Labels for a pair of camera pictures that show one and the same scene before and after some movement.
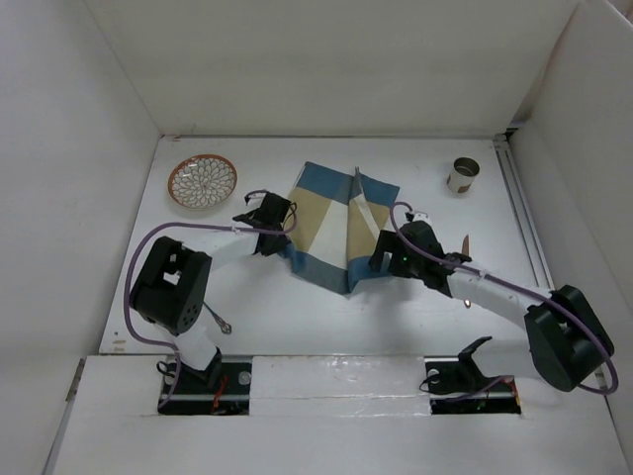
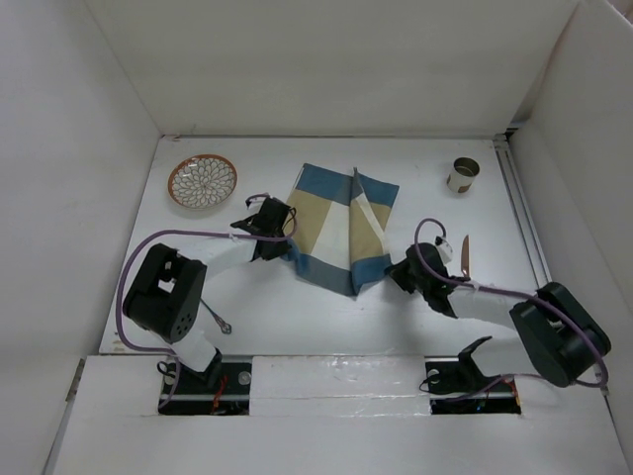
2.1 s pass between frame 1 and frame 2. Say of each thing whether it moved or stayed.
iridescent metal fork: stayed
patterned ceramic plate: stayed
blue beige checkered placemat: stayed
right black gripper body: moved
